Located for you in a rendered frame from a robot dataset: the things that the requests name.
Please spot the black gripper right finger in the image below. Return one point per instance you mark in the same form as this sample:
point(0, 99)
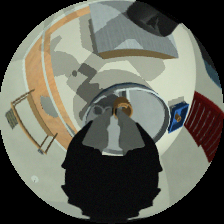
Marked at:
point(133, 137)

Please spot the blue crate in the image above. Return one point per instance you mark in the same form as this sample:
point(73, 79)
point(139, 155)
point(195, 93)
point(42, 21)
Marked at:
point(182, 113)

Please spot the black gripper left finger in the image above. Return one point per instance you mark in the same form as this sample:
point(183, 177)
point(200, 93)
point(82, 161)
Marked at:
point(93, 135)

